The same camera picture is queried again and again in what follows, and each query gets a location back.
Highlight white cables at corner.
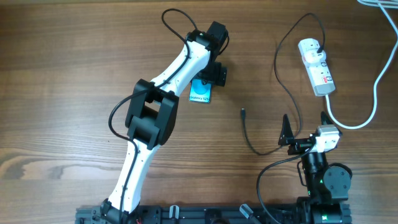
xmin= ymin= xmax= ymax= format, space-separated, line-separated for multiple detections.
xmin=356 ymin=0 xmax=398 ymax=9

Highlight white power strip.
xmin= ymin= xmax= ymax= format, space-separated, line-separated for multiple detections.
xmin=298 ymin=38 xmax=336 ymax=96

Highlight white charger adapter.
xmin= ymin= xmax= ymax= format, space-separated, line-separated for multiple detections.
xmin=302 ymin=49 xmax=326 ymax=67

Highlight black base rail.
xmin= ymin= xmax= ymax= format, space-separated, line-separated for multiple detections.
xmin=75 ymin=203 xmax=352 ymax=224

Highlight blue screen smartphone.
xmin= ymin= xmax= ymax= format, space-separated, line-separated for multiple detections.
xmin=189 ymin=79 xmax=212 ymax=103

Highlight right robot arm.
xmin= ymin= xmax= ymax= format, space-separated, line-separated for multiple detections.
xmin=278 ymin=112 xmax=353 ymax=224

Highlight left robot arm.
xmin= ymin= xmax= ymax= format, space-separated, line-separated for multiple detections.
xmin=100 ymin=22 xmax=229 ymax=223

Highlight white power strip cord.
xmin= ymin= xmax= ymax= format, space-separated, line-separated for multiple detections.
xmin=325 ymin=2 xmax=398 ymax=130

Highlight black charging cable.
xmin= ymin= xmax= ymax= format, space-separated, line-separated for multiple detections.
xmin=241 ymin=12 xmax=326 ymax=156

